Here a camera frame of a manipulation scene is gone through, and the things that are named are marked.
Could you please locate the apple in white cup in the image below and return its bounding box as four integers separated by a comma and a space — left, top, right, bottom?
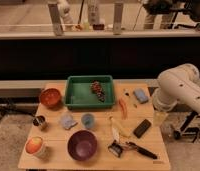
25, 137, 46, 158

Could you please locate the light blue cup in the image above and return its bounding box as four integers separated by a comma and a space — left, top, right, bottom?
81, 113, 95, 129

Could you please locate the black handled brush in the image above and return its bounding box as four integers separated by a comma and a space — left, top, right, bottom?
108, 140, 158, 159

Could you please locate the yellow banana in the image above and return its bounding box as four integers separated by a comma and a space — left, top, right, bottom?
108, 115, 131, 143

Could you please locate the dark grape bunch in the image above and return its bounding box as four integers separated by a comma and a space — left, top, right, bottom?
91, 81, 105, 102

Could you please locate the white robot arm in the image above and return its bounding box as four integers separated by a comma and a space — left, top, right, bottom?
152, 63, 200, 114

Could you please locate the small metal can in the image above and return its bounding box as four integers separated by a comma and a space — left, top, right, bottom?
33, 115, 47, 131

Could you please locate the orange carrot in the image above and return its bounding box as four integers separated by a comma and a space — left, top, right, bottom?
119, 99, 127, 119

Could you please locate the orange bowl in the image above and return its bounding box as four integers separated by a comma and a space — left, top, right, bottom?
39, 88, 61, 108

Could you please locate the crumpled blue-grey cloth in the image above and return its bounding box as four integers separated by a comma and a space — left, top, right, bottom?
60, 114, 77, 130

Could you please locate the black rectangular block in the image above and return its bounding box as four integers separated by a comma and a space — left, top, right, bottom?
133, 119, 151, 138

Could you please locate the green plastic tray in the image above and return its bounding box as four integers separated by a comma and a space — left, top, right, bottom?
64, 75, 115, 110

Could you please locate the purple bowl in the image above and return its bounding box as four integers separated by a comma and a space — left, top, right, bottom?
67, 130, 98, 161

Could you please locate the blue sponge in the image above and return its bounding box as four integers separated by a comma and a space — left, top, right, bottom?
134, 88, 149, 104

